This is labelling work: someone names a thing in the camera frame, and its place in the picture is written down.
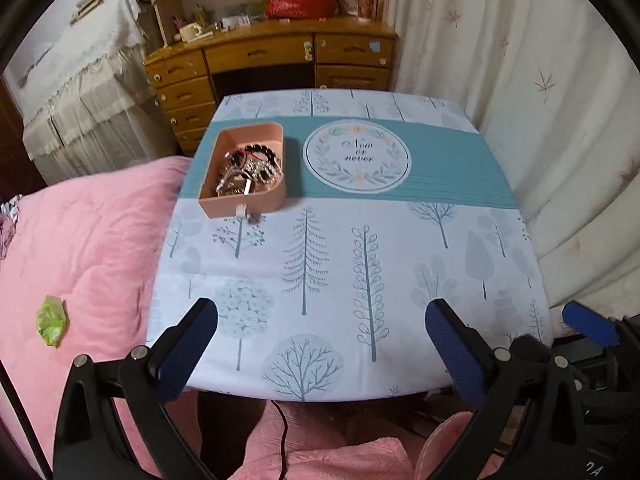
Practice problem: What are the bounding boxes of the pink jewelry tray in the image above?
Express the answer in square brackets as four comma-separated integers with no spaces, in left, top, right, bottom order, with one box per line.
[198,122,286,219]

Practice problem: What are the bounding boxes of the pink blanket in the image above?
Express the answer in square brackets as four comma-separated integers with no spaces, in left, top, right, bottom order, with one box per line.
[1,156,471,479]

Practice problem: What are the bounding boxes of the green wrapper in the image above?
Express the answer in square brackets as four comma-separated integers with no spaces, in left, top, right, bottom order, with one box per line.
[36,295,68,348]

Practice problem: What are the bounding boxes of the patterned tablecloth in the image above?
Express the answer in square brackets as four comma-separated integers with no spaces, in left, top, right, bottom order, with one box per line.
[146,90,553,402]

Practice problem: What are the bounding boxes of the lace covered furniture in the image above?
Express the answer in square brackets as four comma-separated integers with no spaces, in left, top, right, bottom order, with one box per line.
[21,0,177,185]

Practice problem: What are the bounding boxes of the white curtain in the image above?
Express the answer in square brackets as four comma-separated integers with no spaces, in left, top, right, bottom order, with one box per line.
[382,0,639,318]

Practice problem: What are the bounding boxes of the wooden desk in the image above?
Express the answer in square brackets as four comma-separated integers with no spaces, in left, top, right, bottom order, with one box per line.
[143,18,398,156]

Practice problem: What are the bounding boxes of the cream mug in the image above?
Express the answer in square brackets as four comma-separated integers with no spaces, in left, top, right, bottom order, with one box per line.
[179,23,203,42]

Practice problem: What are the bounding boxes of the floral paper cup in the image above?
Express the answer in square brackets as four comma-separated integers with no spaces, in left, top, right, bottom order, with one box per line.
[357,0,376,22]

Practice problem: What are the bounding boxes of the black cable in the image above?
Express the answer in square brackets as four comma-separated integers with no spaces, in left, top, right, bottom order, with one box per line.
[269,398,292,480]

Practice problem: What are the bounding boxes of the black bead bracelet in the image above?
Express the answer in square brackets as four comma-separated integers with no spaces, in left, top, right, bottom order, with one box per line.
[240,143,284,174]

